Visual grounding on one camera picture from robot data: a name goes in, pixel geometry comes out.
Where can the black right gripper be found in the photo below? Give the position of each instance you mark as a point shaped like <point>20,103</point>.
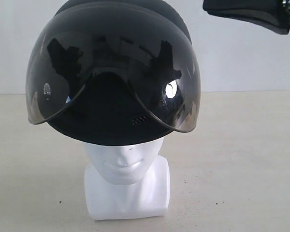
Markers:
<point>270,14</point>

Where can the white mannequin head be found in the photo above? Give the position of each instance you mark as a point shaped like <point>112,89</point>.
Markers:
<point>126,182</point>

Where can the black helmet with tinted visor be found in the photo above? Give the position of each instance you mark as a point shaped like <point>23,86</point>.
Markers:
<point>114,72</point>

